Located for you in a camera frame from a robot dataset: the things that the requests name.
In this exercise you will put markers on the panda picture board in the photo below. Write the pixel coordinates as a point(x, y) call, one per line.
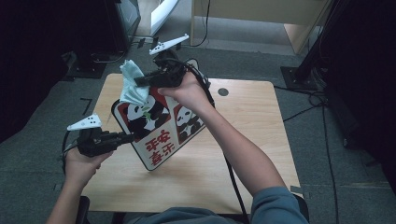
point(162, 137)

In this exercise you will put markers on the black flat stand base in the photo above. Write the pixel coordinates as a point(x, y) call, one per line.
point(87, 70)

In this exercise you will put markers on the person's grey-blue shirt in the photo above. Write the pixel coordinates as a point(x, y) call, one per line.
point(277, 205)

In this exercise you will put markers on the dark monitor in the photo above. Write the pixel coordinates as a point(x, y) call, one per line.
point(129, 14)

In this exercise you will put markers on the person's right hand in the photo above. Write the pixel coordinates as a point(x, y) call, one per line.
point(190, 93)

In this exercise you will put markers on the black metal stand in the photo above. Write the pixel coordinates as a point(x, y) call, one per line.
point(299, 77)

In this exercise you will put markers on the light wooden desk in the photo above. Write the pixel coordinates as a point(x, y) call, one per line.
point(249, 9)

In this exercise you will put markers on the person's left hand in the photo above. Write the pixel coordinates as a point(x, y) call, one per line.
point(81, 168)

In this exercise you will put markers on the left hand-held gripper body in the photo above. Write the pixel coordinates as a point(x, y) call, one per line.
point(96, 143)

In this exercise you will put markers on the grey floor tape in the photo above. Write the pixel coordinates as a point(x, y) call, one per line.
point(299, 190)
point(58, 186)

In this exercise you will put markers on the white panel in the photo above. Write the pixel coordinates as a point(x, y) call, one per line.
point(165, 15)

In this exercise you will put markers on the light blue cloth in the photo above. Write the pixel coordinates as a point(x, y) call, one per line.
point(132, 87)

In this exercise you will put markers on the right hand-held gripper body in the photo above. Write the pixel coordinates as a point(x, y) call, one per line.
point(169, 74)

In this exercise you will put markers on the dark round table hole cap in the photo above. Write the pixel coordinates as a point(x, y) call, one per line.
point(223, 92)

